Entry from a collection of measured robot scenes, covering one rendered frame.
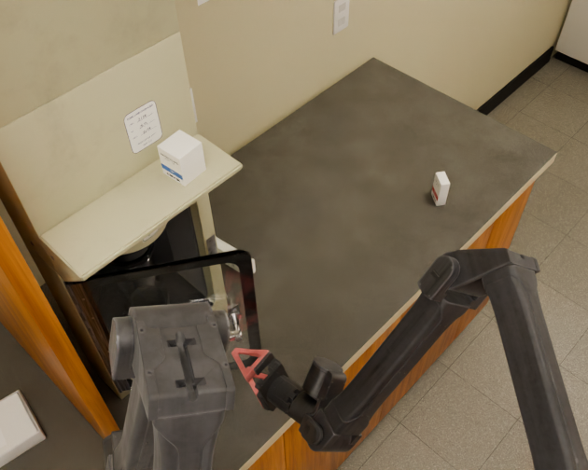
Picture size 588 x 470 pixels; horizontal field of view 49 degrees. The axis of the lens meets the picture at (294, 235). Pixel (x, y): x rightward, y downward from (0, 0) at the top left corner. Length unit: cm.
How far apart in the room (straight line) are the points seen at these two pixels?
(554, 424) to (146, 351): 52
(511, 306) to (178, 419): 51
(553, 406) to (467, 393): 169
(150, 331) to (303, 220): 117
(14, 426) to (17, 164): 71
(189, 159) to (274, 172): 86
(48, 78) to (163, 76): 20
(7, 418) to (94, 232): 62
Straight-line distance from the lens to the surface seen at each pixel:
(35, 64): 90
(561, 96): 389
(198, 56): 171
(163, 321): 62
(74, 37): 92
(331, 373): 116
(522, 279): 93
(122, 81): 99
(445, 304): 99
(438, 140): 200
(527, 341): 91
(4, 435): 151
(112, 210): 104
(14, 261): 92
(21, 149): 95
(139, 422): 75
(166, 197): 104
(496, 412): 257
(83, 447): 148
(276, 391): 123
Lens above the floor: 225
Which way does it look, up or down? 50 degrees down
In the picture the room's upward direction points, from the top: 1 degrees counter-clockwise
